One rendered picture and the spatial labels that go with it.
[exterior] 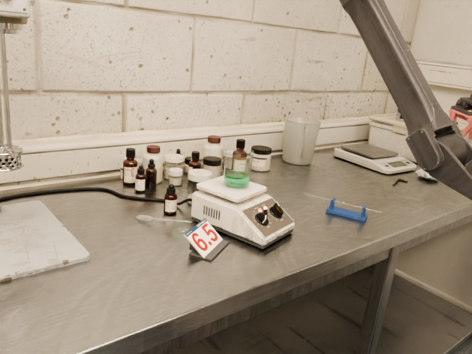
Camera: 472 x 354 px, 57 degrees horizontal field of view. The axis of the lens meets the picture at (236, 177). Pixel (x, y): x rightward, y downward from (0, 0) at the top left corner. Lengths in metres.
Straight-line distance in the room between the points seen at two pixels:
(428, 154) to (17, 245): 0.73
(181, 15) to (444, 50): 1.28
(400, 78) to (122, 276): 0.59
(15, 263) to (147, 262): 0.22
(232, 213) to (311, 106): 0.96
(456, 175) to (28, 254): 0.73
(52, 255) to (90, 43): 0.60
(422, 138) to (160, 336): 0.52
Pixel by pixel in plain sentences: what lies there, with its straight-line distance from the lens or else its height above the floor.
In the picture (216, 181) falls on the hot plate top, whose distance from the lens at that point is 0.99.
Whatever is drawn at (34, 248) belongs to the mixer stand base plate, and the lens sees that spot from 0.87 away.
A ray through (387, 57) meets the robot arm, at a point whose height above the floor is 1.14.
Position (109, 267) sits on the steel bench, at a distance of 0.81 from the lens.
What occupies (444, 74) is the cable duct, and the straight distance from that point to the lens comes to 2.16.
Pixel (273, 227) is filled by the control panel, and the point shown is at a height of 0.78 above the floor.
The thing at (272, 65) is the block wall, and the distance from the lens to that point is 1.60.
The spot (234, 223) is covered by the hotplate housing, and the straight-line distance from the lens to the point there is 0.91.
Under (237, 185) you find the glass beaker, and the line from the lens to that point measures 0.95.
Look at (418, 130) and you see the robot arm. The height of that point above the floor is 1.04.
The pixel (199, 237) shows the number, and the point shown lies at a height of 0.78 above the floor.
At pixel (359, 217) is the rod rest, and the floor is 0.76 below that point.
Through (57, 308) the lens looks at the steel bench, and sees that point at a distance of 0.72.
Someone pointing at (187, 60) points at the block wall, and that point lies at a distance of 1.37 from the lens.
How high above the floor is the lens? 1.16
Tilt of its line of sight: 18 degrees down
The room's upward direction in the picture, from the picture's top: 6 degrees clockwise
